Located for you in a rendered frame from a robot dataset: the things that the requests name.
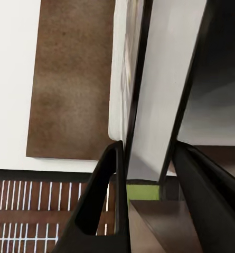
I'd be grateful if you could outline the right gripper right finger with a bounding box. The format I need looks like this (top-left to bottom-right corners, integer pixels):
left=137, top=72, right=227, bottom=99
left=172, top=141, right=235, bottom=253

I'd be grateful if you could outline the hardback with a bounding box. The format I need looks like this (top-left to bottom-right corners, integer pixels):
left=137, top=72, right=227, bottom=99
left=120, top=0, right=217, bottom=186

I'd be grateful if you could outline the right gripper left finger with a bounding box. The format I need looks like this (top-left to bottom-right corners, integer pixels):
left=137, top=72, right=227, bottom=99
left=51, top=140, right=131, bottom=253

